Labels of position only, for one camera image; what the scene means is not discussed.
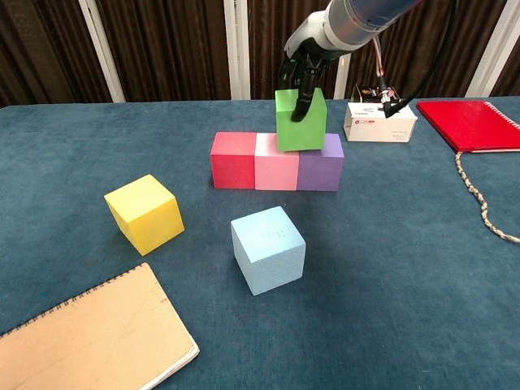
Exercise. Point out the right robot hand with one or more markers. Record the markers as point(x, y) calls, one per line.
point(310, 32)

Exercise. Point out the green foam cube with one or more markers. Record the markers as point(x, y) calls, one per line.
point(300, 134)

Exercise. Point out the purple foam cube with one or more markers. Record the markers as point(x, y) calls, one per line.
point(321, 170)

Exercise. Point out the red foam cube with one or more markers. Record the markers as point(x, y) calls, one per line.
point(232, 166)

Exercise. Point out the light blue foam cube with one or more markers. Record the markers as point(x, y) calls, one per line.
point(268, 252)

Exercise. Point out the yellow foam cube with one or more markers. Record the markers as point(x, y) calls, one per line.
point(142, 215)

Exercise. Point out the black luncheon meat tin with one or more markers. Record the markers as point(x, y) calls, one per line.
point(367, 92)

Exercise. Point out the white cardboard box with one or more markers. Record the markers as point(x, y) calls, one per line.
point(380, 128)

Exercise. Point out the dark brown curtain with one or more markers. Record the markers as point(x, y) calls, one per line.
point(170, 48)

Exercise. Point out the pink foam cube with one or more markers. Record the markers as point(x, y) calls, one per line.
point(276, 172)

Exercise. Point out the red spiral notebook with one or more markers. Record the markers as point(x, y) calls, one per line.
point(471, 124)

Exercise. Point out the blue felt table cover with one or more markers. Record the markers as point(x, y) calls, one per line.
point(61, 162)

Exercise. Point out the tan spiral notebook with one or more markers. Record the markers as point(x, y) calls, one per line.
point(89, 337)

